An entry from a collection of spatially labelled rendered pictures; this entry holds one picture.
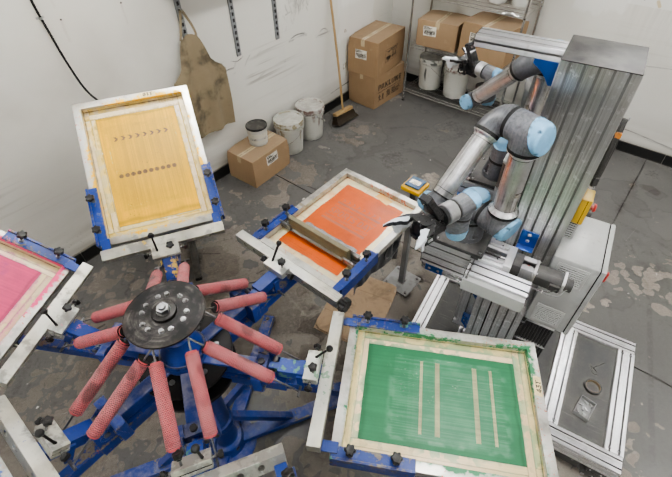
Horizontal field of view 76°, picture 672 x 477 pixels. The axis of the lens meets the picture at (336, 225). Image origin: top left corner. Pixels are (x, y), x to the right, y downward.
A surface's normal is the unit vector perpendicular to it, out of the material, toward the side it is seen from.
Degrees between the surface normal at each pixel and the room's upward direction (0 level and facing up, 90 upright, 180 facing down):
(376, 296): 2
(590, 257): 0
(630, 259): 0
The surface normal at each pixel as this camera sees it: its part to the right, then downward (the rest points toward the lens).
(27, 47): 0.77, 0.43
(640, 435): -0.01, -0.72
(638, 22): -0.63, 0.55
